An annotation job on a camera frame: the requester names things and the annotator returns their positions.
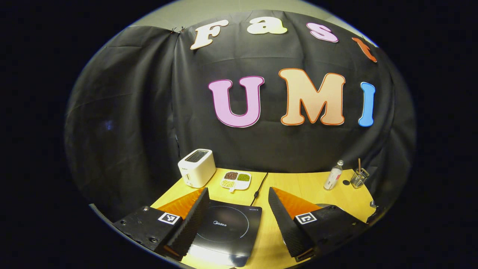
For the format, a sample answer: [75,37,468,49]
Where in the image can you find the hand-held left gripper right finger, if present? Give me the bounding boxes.
[268,187,368,262]

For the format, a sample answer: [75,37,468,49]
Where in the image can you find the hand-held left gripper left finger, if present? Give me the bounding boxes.
[112,188,210,261]

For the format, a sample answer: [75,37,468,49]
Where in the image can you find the black induction cooktop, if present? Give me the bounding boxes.
[187,200,263,268]

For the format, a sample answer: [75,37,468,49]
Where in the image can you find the white toaster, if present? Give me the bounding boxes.
[178,149,217,188]

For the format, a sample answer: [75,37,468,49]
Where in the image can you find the white divided bean dish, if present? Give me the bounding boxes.
[220,171,252,193]

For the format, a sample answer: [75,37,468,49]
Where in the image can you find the clear bottle with pink label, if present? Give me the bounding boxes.
[324,160,344,191]

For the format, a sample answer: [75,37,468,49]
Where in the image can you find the small glass cup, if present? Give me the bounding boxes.
[350,168,370,189]

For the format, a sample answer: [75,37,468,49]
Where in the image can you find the black power cable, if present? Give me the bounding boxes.
[251,173,269,207]

